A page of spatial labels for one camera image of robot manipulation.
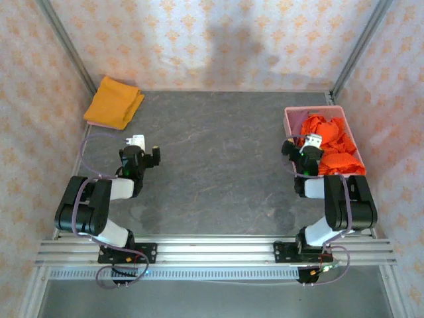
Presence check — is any pink plastic basket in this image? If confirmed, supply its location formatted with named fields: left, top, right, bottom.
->
left=283, top=105, right=367, bottom=179

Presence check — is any aluminium extrusion rail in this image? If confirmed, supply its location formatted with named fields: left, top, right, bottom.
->
left=34, top=236, right=398, bottom=268

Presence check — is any folded yellow t-shirt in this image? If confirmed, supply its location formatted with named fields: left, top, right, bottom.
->
left=83, top=76, right=146, bottom=131

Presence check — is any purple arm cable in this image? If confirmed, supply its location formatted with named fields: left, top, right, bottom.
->
left=281, top=134, right=351, bottom=286
left=72, top=131, right=150, bottom=290

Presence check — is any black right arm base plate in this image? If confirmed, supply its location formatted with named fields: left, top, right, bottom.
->
left=273, top=240, right=334, bottom=265

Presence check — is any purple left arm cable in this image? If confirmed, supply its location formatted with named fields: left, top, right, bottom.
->
left=72, top=131, right=150, bottom=290

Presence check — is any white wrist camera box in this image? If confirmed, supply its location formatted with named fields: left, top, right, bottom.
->
left=127, top=133, right=146, bottom=150
left=303, top=132, right=323, bottom=150

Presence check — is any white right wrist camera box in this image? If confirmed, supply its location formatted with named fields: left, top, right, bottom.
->
left=303, top=132, right=323, bottom=150

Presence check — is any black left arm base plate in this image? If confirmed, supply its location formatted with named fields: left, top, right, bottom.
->
left=97, top=242, right=158, bottom=265

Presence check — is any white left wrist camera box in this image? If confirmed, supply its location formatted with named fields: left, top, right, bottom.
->
left=127, top=133, right=146, bottom=150

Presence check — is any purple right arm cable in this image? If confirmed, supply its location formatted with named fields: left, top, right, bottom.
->
left=281, top=134, right=351, bottom=286

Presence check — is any orange t-shirt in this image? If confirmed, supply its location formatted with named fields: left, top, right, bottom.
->
left=317, top=132, right=367, bottom=176
left=299, top=114, right=348, bottom=150

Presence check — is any grey slotted cable duct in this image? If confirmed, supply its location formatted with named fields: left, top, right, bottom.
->
left=48, top=266, right=301, bottom=282

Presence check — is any aluminium frame post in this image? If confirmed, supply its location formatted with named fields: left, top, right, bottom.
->
left=330, top=0, right=396, bottom=102
left=35, top=0, right=99, bottom=97

